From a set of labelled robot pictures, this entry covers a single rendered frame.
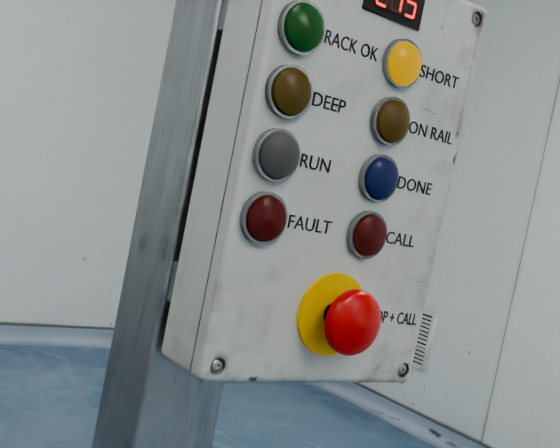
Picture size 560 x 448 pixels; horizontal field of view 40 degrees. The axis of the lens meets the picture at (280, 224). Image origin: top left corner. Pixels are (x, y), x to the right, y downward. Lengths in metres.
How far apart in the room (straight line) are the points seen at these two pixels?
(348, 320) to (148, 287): 0.13
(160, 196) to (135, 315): 0.08
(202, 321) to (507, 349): 3.21
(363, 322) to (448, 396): 3.37
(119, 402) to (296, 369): 0.12
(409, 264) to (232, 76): 0.17
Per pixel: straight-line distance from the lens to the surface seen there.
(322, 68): 0.45
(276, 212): 0.43
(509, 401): 3.61
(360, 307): 0.45
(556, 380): 3.48
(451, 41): 0.52
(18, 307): 4.19
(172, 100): 0.51
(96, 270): 4.29
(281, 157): 0.43
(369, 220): 0.48
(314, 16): 0.44
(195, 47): 0.50
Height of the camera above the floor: 1.07
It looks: 3 degrees down
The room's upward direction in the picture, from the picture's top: 11 degrees clockwise
